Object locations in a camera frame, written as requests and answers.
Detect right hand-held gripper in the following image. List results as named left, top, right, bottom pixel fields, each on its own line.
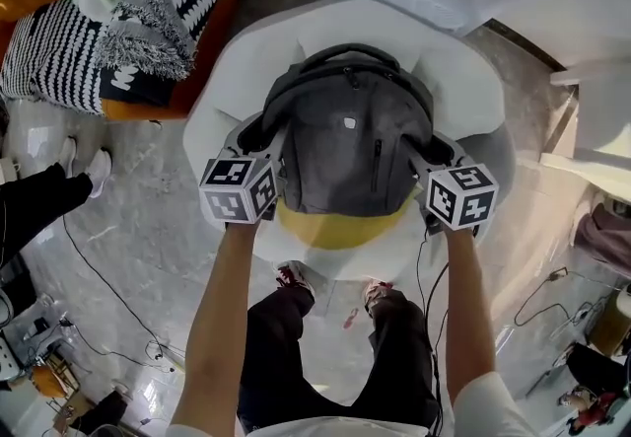
left=408, top=131, right=501, bottom=237

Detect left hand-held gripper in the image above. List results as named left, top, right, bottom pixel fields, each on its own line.
left=198, top=112, right=288, bottom=225

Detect white round armchair seat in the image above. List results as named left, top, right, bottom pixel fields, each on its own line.
left=182, top=0, right=519, bottom=281

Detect grey backpack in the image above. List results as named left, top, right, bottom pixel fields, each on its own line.
left=259, top=43, right=436, bottom=218

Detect person's right forearm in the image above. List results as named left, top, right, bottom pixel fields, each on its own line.
left=440, top=225, right=497, bottom=407

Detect person's left forearm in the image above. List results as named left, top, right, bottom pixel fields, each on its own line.
left=169, top=220, right=263, bottom=428

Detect yellow seat cushion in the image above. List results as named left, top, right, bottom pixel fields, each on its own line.
left=274, top=191, right=420, bottom=251

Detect person's left red-white shoe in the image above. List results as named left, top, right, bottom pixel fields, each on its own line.
left=274, top=260, right=316, bottom=299

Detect person's red-white shoe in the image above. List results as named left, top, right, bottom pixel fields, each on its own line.
left=274, top=260, right=316, bottom=299
left=361, top=278, right=395, bottom=314

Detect person's right red-white shoe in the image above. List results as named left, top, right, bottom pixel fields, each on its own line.
left=361, top=278, right=395, bottom=314

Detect mauve cloth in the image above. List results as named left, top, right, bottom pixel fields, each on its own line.
left=573, top=201, right=631, bottom=274

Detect black pillow with white print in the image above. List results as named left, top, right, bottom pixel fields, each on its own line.
left=98, top=63, right=175, bottom=107

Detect person's black trousers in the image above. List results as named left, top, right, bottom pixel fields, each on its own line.
left=238, top=285, right=441, bottom=432

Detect grey fringed blanket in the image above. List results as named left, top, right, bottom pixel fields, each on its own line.
left=92, top=0, right=199, bottom=82

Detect white cabinet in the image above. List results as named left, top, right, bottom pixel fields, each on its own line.
left=538, top=0, right=631, bottom=205

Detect person's white shirt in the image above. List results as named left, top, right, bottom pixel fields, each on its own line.
left=164, top=372, right=543, bottom=437

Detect black floor cable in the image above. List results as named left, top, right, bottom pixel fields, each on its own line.
left=513, top=266, right=631, bottom=328
left=60, top=214, right=187, bottom=373

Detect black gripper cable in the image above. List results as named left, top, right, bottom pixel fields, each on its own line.
left=415, top=226, right=451, bottom=437

